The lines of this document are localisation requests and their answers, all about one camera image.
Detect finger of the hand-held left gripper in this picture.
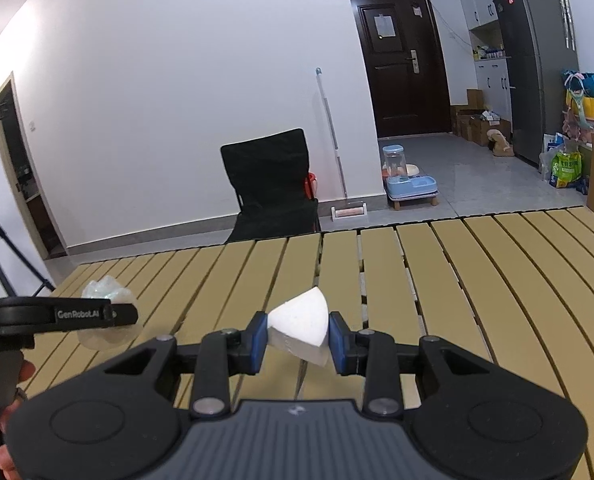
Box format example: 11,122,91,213
102,302,140,330

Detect white cabinet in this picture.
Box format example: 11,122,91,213
449,0,514,137

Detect small cardboard boxes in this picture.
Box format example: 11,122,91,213
450,89,513,149

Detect dark brown door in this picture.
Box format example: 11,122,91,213
346,0,451,139

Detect white flat mop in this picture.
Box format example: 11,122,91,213
314,66,369,222

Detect clear plastic wrap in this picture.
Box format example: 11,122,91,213
76,276,141,349

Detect blue gift bag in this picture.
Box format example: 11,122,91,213
563,70,594,126

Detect tan slatted folding table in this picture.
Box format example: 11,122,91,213
52,205,594,480

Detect yellow-green gift bag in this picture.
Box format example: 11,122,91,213
567,91,594,122

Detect green printed bag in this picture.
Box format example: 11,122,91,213
549,149,584,190

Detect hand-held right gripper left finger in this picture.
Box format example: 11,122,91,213
103,311,269,419

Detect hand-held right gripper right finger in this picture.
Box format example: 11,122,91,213
328,311,495,419

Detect white foam wedge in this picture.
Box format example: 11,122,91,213
267,287,331,367

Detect person's left hand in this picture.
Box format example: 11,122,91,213
0,351,37,480

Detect black and orange folding chair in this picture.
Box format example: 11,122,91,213
220,128,321,245

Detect grey refrigerator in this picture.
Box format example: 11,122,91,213
486,0,581,166

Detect wooden door frame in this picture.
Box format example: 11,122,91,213
0,72,69,262

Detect tan pet scratcher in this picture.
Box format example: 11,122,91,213
486,128,516,158

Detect blue pet feeder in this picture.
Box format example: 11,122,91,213
380,144,439,211

